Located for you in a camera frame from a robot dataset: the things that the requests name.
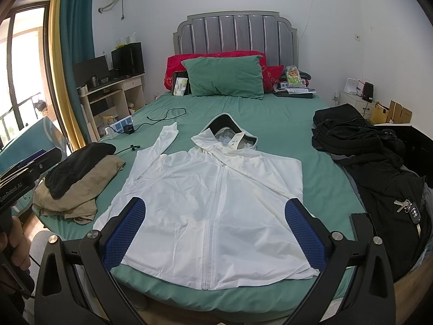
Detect teal curtain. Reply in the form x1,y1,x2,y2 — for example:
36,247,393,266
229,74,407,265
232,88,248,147
60,0,95,125

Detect wooden desk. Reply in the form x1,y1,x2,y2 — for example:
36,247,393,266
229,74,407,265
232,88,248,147
78,73,146,142

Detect green pillow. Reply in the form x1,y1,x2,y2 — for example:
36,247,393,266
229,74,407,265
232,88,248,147
181,56,264,100

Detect green bed with sheet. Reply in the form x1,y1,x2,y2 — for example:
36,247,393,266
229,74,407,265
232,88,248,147
42,94,363,321

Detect cardboard boxes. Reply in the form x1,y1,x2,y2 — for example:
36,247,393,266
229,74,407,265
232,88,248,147
369,100,412,125

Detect yellow curtain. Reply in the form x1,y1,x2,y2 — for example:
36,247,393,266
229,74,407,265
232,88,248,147
48,0,86,151

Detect white blue power strip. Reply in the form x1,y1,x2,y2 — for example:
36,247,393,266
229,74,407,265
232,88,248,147
105,115,133,139

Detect black clothes pile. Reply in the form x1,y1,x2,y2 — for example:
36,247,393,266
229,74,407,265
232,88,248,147
312,104,432,281

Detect small red pillow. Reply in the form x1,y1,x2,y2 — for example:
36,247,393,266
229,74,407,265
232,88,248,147
262,65,284,93

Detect beige folded garment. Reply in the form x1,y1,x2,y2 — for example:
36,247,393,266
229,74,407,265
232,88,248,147
33,155,126,225

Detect black cable with plug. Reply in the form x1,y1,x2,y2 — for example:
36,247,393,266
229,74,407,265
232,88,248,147
114,144,141,156

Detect pile of books and snacks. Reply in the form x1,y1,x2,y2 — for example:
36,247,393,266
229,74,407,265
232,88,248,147
272,65,316,98

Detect white bedside cabinet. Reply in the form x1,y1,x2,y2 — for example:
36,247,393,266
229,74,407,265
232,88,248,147
340,92,374,120

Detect person's left hand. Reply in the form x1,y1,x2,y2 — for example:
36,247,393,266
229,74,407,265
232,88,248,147
0,216,31,271

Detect grey padded headboard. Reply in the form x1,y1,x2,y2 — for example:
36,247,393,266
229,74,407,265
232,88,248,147
173,10,299,66

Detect black folded garment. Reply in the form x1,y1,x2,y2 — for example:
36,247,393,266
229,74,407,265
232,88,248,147
45,142,116,199

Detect black computer tower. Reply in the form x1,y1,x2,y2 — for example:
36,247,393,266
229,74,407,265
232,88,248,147
111,42,145,77

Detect window frame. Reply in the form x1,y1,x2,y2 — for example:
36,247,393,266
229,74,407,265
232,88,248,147
1,2,65,147

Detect black charger cable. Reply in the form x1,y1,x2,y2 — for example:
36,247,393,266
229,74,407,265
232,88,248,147
133,107,188,133

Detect black computer monitor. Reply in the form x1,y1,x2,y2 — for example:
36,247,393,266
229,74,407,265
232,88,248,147
73,55,109,87

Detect white hooded jacket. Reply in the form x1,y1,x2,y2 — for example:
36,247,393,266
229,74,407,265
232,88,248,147
94,124,319,291

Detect keys with car fob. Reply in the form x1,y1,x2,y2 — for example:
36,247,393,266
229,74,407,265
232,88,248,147
393,199,421,236

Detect teal patterned table cloth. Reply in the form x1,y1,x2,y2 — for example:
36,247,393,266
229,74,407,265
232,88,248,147
0,117,67,173

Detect tablet with box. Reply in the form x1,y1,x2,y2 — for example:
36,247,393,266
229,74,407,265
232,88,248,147
172,71,191,97

